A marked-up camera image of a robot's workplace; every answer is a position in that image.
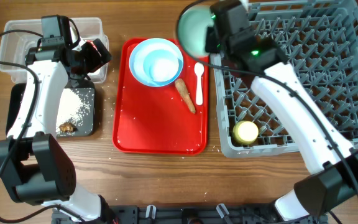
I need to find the black waste bin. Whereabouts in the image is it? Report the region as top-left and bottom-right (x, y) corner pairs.
(6, 83), (96, 138)

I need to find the light blue plate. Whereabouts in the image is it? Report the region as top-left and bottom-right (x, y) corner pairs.
(129, 38), (184, 87)

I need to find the brown carrot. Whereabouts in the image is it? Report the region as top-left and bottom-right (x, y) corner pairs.
(175, 78), (196, 114)

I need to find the yellow plastic cup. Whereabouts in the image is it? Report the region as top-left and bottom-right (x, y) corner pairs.
(233, 121), (259, 145)

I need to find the white plastic spoon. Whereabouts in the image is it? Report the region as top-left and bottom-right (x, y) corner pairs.
(194, 62), (204, 105)

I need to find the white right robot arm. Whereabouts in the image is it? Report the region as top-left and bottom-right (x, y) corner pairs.
(206, 1), (358, 223)

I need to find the brown food scrap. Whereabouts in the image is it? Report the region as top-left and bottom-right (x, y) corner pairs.
(58, 122), (76, 133)

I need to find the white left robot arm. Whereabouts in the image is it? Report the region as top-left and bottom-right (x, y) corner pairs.
(0, 15), (119, 223)

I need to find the red plastic tray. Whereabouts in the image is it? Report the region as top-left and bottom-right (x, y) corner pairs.
(112, 38), (209, 156)

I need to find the small light blue bowl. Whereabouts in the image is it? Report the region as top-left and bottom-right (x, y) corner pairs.
(142, 50), (183, 86)

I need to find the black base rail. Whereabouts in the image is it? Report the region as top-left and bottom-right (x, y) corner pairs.
(51, 203), (282, 224)

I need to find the grey dishwasher rack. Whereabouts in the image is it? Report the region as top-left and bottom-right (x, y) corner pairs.
(214, 1), (358, 158)

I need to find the clear plastic bin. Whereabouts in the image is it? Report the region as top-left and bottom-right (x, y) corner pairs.
(0, 17), (109, 83)

